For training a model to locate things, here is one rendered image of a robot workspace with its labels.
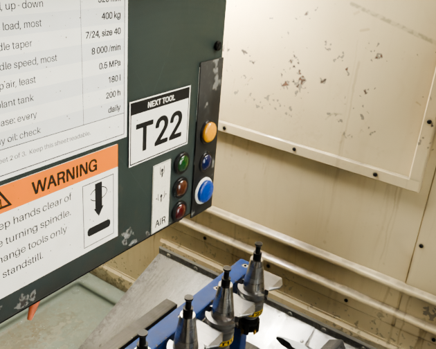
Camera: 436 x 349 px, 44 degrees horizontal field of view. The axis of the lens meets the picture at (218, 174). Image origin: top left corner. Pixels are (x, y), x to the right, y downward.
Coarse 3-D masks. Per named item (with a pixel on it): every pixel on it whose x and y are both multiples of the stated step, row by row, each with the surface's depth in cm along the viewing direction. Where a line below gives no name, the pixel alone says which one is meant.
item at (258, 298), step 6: (264, 282) 111; (240, 288) 108; (264, 288) 109; (240, 294) 107; (246, 294) 106; (252, 294) 106; (258, 294) 107; (264, 294) 107; (252, 300) 106; (258, 300) 106; (258, 306) 107
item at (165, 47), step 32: (128, 0) 49; (160, 0) 52; (192, 0) 57; (224, 0) 61; (128, 32) 50; (160, 32) 54; (192, 32) 58; (128, 64) 52; (160, 64) 55; (192, 64) 60; (128, 96) 53; (192, 96) 62; (192, 128) 64; (64, 160) 48; (160, 160) 60; (192, 160) 66; (128, 192) 57; (128, 224) 59; (96, 256) 56; (32, 288) 50; (0, 320) 48
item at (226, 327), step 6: (210, 306) 102; (210, 318) 99; (234, 318) 100; (210, 324) 98; (216, 324) 98; (222, 324) 98; (228, 324) 98; (234, 324) 98; (222, 330) 99; (228, 330) 99; (234, 330) 99
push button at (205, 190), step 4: (208, 180) 69; (204, 184) 68; (208, 184) 69; (212, 184) 70; (200, 188) 68; (204, 188) 68; (208, 188) 69; (212, 188) 70; (200, 192) 68; (204, 192) 68; (208, 192) 69; (212, 192) 70; (200, 196) 68; (204, 196) 69; (208, 196) 69; (200, 200) 69; (204, 200) 69
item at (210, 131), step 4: (208, 124) 65; (212, 124) 66; (204, 128) 65; (208, 128) 65; (212, 128) 66; (216, 128) 66; (204, 132) 65; (208, 132) 65; (212, 132) 66; (216, 132) 67; (204, 136) 65; (208, 136) 65; (212, 136) 66; (204, 140) 66; (208, 140) 66
